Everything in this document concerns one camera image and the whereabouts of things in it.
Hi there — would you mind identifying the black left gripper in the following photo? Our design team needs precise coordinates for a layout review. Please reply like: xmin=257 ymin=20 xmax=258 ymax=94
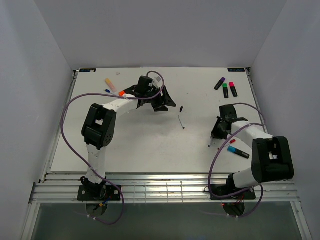
xmin=144 ymin=85 xmax=176 ymax=113

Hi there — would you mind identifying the red cap white marker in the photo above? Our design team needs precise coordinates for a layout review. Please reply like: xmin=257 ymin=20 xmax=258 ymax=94
xmin=218 ymin=139 xmax=236 ymax=150

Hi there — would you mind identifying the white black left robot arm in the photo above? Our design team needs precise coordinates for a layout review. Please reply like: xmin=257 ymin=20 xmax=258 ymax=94
xmin=80 ymin=76 xmax=177 ymax=200

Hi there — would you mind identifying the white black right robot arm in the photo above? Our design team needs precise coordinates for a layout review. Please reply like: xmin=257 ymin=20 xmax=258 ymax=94
xmin=208 ymin=104 xmax=295 ymax=200

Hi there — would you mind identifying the light blue cap black highlighter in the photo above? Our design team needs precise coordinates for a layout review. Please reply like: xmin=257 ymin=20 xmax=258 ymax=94
xmin=227 ymin=146 xmax=250 ymax=159

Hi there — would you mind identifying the green cap black highlighter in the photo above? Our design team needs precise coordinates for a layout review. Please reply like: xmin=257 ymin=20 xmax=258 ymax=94
xmin=222 ymin=83 xmax=229 ymax=99

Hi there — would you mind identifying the orange cap black highlighter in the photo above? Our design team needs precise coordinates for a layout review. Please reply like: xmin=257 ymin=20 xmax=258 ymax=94
xmin=118 ymin=90 xmax=125 ymax=97

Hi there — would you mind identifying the purple cap black highlighter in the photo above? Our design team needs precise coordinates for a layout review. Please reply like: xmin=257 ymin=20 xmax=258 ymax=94
xmin=214 ymin=77 xmax=226 ymax=91

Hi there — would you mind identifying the pink cap black highlighter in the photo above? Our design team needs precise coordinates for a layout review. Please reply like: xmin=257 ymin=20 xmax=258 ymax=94
xmin=229 ymin=81 xmax=238 ymax=98

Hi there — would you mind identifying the peach pastel highlighter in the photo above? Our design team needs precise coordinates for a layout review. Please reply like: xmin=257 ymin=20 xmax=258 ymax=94
xmin=105 ymin=78 xmax=117 ymax=93

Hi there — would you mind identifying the right blue corner label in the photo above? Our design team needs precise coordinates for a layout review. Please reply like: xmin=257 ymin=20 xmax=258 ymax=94
xmin=227 ymin=67 xmax=246 ymax=73

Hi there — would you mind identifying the blue corner label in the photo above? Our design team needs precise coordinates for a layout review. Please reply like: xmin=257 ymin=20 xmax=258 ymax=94
xmin=79 ymin=68 xmax=96 ymax=73
xmin=227 ymin=67 xmax=246 ymax=73

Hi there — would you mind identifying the left blue corner label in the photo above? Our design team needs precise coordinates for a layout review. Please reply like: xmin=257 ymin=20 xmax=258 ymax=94
xmin=79 ymin=68 xmax=96 ymax=73

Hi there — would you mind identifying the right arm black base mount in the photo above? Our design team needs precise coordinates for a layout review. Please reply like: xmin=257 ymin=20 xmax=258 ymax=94
xmin=210 ymin=184 xmax=256 ymax=200

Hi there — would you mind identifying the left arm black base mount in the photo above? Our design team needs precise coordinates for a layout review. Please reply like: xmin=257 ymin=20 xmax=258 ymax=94
xmin=77 ymin=176 xmax=122 ymax=202

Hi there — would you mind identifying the aluminium frame rail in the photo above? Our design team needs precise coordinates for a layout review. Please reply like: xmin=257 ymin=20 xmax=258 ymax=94
xmin=29 ymin=173 xmax=300 ymax=204

